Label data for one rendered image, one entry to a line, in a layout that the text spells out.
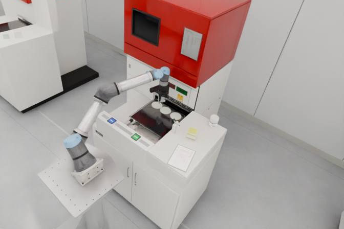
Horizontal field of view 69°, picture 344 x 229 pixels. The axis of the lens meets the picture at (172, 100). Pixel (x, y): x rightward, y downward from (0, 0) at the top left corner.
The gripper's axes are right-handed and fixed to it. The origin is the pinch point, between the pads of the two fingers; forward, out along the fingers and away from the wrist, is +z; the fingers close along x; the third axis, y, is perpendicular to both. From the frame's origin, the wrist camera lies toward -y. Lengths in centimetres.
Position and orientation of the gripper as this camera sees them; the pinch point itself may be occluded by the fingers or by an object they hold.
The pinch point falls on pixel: (158, 102)
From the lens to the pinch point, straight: 223.5
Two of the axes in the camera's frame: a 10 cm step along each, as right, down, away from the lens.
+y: 9.9, 0.6, 1.3
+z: -1.3, 7.8, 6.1
